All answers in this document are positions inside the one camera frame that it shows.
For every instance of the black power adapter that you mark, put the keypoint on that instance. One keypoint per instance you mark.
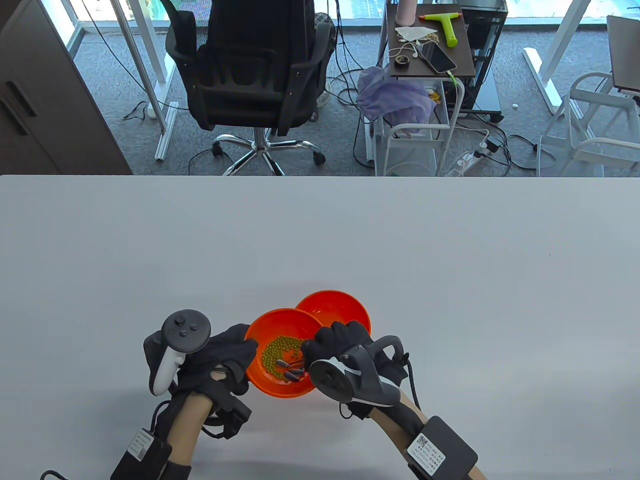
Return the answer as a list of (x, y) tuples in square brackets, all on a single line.
[(492, 145)]

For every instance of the black left wrist sensor box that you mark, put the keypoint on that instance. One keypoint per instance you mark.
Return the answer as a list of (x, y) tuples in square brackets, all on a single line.
[(142, 455)]

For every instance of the dark grey cabinet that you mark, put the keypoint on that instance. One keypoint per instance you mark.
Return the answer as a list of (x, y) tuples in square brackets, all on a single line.
[(40, 100)]

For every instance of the black metal rack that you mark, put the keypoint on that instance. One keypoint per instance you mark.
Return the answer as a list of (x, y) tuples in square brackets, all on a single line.
[(487, 30)]

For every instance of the black tape roll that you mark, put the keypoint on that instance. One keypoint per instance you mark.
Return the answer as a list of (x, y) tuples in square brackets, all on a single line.
[(402, 65)]

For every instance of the white stool frame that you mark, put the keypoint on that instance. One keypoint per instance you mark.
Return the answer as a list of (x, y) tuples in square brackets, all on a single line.
[(600, 95)]

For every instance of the purple cloth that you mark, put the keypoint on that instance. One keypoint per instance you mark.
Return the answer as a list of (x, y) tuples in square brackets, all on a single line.
[(395, 97)]

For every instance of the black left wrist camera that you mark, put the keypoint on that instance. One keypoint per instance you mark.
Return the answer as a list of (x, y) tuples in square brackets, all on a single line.
[(234, 415)]

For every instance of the black wrist sensor box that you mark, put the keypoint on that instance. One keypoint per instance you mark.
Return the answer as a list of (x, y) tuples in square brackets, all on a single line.
[(445, 442), (142, 455)]

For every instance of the grey hand controller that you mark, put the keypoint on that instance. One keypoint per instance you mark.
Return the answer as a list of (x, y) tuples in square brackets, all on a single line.
[(330, 380), (186, 330)]

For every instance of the black smartphone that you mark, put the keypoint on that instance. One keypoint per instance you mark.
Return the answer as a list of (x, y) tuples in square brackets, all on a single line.
[(439, 59)]

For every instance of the person's left hand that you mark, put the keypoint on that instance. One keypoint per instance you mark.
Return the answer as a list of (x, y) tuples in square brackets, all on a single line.
[(225, 350)]

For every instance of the white earphones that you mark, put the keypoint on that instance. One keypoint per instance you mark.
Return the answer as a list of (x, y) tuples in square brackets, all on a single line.
[(414, 55)]

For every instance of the grey flat panel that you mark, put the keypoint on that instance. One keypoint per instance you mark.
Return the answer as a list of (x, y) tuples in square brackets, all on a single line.
[(625, 50)]

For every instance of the aluminium profile bar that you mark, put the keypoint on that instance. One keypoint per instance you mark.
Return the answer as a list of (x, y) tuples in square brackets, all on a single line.
[(165, 135)]

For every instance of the heap of green mung beans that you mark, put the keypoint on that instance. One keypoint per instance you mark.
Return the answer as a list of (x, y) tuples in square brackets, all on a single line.
[(277, 350)]

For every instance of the person's right hand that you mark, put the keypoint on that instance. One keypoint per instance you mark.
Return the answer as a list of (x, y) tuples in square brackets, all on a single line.
[(340, 335)]

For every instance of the orange plastic bowl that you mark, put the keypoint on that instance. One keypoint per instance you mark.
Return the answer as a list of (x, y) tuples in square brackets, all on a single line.
[(280, 322), (332, 305)]

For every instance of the person's left forearm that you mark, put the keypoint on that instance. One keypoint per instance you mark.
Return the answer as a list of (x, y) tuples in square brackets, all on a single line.
[(187, 427)]

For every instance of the pile of striped sunflower seeds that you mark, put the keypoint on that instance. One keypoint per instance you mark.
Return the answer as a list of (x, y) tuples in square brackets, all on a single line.
[(292, 376)]

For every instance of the black right wrist sensor box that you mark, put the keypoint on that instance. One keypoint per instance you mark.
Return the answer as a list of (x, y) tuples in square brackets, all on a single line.
[(445, 442)]

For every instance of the black mesh office chair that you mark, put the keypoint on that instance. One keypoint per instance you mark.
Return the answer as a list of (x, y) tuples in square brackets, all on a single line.
[(250, 100)]

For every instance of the white desk leg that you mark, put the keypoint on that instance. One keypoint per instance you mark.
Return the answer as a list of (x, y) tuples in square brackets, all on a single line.
[(542, 75), (160, 65)]

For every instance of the white power strip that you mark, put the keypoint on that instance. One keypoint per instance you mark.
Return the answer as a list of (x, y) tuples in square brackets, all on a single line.
[(462, 162)]

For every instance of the white face mask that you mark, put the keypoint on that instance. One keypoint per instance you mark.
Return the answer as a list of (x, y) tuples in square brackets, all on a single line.
[(412, 33)]

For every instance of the white cart with brown top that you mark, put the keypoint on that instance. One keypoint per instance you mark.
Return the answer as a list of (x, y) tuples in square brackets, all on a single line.
[(460, 55)]

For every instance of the pink bottle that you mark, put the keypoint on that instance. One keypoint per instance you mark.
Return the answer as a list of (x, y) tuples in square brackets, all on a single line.
[(406, 12)]

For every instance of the green squeegee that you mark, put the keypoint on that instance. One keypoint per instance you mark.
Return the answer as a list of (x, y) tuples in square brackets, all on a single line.
[(450, 32)]

